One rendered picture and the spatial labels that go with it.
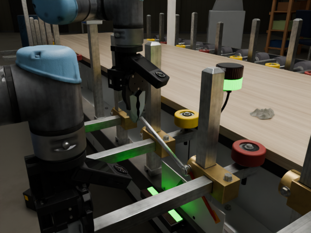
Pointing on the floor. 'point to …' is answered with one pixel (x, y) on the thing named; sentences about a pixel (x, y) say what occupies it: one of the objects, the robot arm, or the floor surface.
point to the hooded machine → (235, 8)
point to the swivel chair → (306, 15)
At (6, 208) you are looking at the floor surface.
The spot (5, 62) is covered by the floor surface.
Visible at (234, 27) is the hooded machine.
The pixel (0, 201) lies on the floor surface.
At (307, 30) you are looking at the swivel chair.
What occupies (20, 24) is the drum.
